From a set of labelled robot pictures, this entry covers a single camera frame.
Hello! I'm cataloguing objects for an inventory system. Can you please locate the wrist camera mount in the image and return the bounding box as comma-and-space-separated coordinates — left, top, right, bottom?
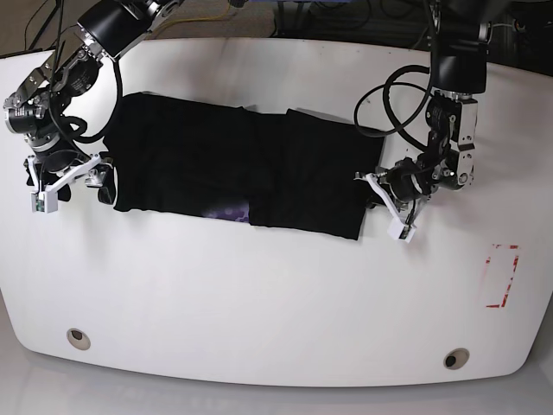
354, 172, 429, 243
23, 151, 114, 215

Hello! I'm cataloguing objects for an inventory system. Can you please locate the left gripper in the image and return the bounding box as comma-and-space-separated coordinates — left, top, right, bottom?
379, 159, 432, 204

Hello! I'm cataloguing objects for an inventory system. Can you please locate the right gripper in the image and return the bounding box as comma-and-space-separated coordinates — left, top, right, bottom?
25, 149, 120, 204

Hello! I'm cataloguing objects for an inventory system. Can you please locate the red tape rectangle marking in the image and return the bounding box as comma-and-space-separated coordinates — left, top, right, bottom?
480, 244, 519, 309

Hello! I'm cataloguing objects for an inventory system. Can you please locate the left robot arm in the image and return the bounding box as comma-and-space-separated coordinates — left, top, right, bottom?
381, 1, 491, 205

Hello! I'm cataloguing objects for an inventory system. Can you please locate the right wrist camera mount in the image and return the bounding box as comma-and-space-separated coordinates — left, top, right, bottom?
354, 172, 429, 243

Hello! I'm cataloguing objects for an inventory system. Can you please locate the table cable grommet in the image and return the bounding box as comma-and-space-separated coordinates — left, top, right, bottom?
443, 348, 470, 370
67, 329, 92, 351

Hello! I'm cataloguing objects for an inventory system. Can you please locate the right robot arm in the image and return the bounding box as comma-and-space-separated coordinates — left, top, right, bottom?
3, 1, 181, 213

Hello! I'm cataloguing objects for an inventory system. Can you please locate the black printed t-shirt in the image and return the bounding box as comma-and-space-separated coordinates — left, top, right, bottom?
104, 93, 384, 239

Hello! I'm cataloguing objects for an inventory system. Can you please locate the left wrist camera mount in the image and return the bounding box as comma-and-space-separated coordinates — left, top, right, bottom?
23, 151, 114, 215

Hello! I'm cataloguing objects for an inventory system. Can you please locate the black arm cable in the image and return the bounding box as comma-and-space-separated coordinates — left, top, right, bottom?
353, 64, 437, 150

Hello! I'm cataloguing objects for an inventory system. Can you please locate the yellow floor cable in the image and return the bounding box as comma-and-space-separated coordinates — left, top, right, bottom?
150, 0, 232, 38

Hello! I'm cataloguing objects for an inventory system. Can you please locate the left table cable grommet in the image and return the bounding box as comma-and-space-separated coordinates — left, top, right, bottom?
67, 329, 92, 351

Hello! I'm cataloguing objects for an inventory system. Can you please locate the right table cable grommet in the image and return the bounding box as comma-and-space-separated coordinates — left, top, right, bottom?
443, 348, 470, 370

